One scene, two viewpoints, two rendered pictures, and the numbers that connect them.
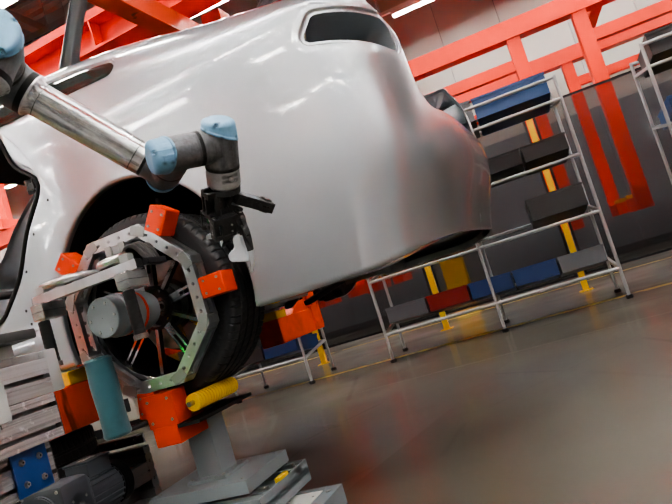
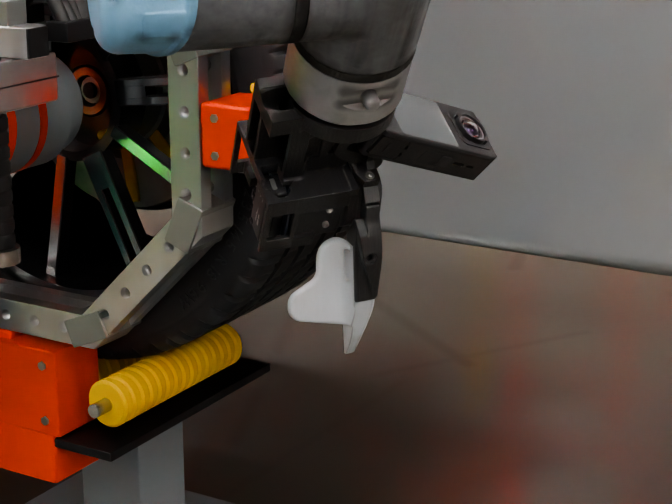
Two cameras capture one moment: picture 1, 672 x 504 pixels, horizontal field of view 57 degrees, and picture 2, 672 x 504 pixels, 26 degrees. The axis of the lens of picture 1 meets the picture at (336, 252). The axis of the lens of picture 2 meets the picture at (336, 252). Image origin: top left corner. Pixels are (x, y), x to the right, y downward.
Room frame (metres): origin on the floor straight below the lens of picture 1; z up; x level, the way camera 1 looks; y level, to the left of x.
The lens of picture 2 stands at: (0.49, 0.04, 1.17)
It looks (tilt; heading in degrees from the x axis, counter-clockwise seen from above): 16 degrees down; 10
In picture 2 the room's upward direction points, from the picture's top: straight up
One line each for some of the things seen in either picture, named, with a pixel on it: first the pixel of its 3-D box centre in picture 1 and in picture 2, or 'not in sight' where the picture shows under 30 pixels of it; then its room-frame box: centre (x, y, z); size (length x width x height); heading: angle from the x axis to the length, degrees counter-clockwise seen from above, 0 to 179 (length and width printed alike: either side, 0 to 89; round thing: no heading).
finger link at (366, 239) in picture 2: (242, 233); (356, 236); (1.41, 0.19, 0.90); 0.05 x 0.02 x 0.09; 30
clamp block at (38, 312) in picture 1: (48, 310); not in sight; (1.93, 0.92, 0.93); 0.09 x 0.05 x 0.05; 160
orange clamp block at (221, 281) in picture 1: (217, 283); (254, 133); (1.96, 0.39, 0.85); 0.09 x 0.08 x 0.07; 70
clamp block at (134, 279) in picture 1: (131, 279); (8, 78); (1.81, 0.60, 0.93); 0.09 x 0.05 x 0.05; 160
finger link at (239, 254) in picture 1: (240, 255); (328, 301); (1.41, 0.21, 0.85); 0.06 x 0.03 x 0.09; 120
